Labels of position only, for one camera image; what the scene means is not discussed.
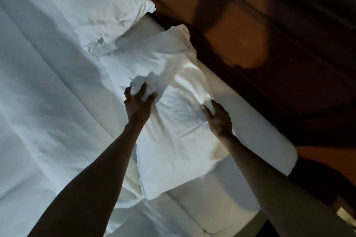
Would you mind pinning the person's right hand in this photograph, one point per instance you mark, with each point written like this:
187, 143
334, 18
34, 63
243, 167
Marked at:
220, 123

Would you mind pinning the person's left thumb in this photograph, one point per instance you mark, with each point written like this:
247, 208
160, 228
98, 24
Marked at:
152, 97

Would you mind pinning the dark wooden headboard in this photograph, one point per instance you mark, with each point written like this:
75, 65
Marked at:
278, 36

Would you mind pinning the white sheeted mattress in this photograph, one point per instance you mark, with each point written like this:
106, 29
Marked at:
250, 128

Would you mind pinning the white duvet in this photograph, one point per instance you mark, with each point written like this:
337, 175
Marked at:
50, 106

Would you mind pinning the person's right forearm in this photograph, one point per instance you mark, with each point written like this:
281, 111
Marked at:
272, 189

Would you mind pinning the person's left forearm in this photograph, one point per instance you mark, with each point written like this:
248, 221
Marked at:
94, 184

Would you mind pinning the person's left hand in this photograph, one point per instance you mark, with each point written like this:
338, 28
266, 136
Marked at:
137, 110

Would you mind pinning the person's right thumb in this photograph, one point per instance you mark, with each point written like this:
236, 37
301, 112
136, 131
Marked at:
206, 111

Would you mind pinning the white pillow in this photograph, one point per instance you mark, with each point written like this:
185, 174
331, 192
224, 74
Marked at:
89, 3
172, 139

